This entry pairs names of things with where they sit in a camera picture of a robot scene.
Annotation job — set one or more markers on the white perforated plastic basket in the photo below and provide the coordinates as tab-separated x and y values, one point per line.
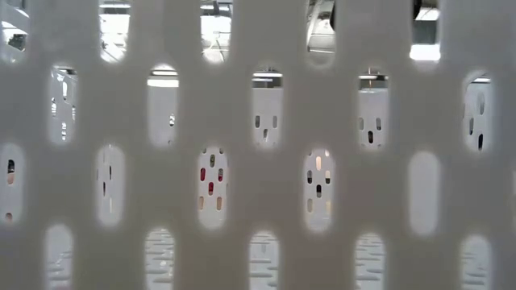
242	121

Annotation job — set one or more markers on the folded red cloth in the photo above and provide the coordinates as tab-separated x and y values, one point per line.
210	188

